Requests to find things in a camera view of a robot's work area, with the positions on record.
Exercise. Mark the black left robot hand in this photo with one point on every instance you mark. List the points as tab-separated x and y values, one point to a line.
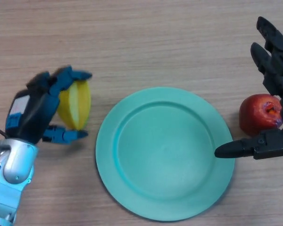
30	113

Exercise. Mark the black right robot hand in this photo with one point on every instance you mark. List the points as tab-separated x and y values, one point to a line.
276	68

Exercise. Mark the yellow starfruit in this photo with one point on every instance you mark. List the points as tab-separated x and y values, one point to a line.
77	106

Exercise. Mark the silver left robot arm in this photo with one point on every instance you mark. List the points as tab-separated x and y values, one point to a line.
10	174

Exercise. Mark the green round plate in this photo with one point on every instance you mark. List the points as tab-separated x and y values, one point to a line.
165	154

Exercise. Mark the red apple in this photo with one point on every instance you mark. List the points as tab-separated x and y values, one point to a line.
259	115

